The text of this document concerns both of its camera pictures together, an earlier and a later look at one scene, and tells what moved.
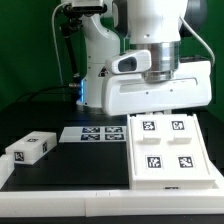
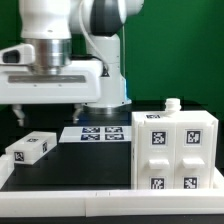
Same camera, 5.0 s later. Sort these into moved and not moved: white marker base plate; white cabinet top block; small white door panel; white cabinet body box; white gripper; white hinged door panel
Moved: small white door panel; white hinged door panel; white gripper; white cabinet body box
Not moved: white marker base plate; white cabinet top block
